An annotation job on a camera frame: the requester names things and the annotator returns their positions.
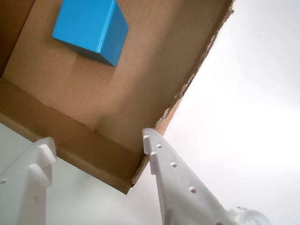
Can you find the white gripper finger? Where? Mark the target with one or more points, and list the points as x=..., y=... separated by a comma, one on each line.
x=21, y=194
x=182, y=199

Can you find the blue cube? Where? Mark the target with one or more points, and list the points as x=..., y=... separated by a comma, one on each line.
x=82, y=23

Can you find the brown cardboard box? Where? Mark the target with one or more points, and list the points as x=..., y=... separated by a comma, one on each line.
x=140, y=70

